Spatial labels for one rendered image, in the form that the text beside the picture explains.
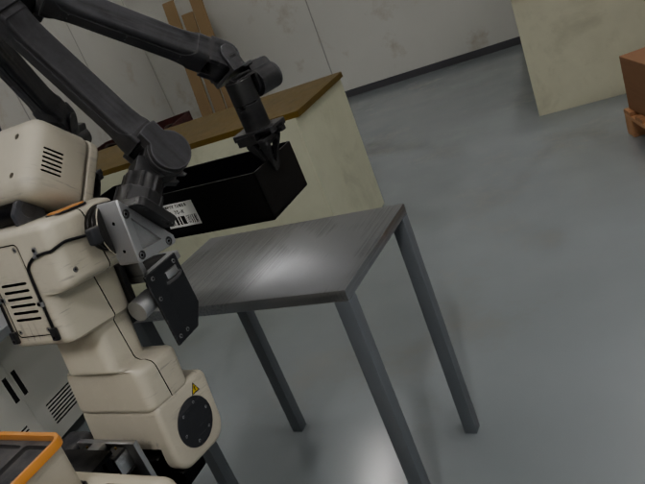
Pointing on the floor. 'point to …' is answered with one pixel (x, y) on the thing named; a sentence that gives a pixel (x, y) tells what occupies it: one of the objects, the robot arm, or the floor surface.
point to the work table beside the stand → (325, 271)
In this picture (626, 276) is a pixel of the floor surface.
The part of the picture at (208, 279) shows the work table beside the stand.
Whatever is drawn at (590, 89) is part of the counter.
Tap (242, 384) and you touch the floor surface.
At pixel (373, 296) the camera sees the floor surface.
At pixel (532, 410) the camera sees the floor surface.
